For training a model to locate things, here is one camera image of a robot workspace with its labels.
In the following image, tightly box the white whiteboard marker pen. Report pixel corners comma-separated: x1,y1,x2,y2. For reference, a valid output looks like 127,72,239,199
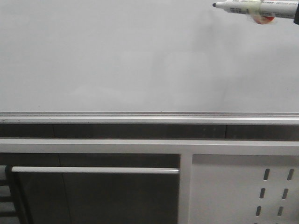
213,0,299,19

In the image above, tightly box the whiteboard with aluminium frame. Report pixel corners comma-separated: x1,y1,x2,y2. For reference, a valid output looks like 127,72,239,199
0,0,299,125

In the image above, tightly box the white perforated metal panel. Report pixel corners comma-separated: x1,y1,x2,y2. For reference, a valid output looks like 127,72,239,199
189,154,299,224

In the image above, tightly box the white metal stand frame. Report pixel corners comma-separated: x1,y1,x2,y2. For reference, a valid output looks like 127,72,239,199
0,138,299,224

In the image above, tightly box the red round magnet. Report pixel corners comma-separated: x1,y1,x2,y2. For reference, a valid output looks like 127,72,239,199
251,15,275,25

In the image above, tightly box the white horizontal metal rod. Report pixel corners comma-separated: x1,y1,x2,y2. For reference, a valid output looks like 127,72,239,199
11,166,179,175

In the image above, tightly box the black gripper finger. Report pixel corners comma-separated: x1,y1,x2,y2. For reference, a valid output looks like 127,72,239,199
293,1,299,24

